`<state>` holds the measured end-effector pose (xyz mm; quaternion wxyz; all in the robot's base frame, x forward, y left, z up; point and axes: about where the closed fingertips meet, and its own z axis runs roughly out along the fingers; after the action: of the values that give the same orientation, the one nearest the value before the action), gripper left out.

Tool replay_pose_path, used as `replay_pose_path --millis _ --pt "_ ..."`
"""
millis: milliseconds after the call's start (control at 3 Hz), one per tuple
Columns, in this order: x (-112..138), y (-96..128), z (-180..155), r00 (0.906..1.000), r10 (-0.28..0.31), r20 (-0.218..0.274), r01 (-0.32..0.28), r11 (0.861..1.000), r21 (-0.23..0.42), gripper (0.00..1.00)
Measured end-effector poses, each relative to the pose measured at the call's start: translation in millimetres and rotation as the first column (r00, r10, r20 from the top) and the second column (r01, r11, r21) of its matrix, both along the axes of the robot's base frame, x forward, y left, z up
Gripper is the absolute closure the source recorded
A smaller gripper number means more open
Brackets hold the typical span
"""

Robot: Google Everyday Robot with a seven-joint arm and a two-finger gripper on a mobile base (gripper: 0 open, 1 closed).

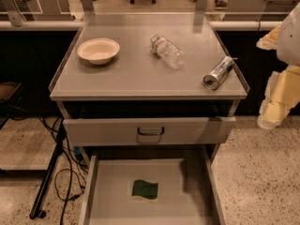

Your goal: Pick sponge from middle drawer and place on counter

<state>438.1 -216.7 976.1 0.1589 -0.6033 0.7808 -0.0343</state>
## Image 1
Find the black top drawer handle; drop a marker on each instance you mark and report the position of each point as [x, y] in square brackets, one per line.
[150, 132]

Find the grey top drawer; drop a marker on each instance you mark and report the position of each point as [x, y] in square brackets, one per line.
[123, 131]

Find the grey drawer cabinet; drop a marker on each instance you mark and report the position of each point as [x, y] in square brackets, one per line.
[137, 83]

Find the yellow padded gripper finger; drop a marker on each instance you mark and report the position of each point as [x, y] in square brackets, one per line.
[282, 93]
[270, 40]

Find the black tripod leg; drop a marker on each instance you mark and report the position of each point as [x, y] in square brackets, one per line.
[36, 210]

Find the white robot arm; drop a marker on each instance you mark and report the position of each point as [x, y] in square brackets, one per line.
[288, 50]

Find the open grey middle drawer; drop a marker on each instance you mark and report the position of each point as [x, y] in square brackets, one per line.
[187, 193]

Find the green and yellow sponge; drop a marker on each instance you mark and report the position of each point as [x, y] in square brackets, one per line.
[145, 190]

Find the clear plastic water bottle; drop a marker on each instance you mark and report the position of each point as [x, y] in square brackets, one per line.
[170, 54]

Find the white horizontal rail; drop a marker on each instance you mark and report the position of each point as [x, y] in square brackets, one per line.
[72, 26]

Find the white paper bowl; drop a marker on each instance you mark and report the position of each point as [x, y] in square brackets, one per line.
[98, 51]

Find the silver drink can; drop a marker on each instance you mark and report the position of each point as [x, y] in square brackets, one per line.
[217, 76]

